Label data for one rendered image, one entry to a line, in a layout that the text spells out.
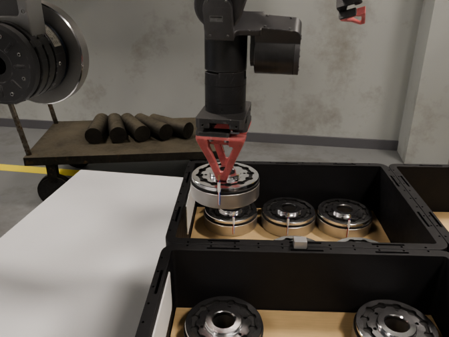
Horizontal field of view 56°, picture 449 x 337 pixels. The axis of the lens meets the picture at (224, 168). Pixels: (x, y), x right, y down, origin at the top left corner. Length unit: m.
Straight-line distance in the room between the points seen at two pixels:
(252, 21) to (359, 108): 3.04
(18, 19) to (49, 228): 0.53
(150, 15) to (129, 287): 2.92
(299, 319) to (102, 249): 0.54
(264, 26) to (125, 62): 3.23
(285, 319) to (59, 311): 0.44
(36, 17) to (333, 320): 0.69
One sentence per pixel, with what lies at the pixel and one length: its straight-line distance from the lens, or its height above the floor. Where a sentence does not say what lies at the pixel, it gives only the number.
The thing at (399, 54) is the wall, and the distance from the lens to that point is 3.52.
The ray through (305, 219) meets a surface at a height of 0.86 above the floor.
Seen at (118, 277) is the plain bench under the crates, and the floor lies 0.70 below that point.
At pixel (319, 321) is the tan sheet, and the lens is 0.65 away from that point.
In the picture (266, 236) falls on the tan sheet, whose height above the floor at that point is 0.83.
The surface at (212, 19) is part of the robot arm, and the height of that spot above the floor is 1.23.
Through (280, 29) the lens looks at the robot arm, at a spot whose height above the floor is 1.21.
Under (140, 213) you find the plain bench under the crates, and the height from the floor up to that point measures 0.70.
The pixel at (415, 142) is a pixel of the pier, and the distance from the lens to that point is 3.40.
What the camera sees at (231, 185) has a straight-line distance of 0.61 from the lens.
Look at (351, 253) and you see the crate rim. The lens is 0.61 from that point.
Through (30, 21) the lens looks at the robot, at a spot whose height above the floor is 1.20.
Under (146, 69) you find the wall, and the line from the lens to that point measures 3.69.
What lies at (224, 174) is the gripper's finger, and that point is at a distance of 0.61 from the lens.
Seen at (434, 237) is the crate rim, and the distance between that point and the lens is 0.69.
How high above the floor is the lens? 1.27
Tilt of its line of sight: 24 degrees down
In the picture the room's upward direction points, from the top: straight up
